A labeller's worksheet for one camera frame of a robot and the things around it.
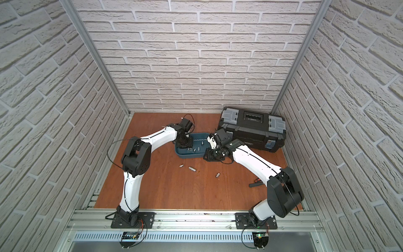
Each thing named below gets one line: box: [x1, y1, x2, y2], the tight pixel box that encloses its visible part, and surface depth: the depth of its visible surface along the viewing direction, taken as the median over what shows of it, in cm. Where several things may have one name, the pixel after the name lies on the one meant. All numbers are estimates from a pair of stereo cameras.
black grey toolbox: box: [217, 106, 287, 153], surface depth 92 cm
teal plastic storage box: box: [174, 132, 211, 159], surface depth 99 cm
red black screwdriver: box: [248, 178, 264, 188], surface depth 87 cm
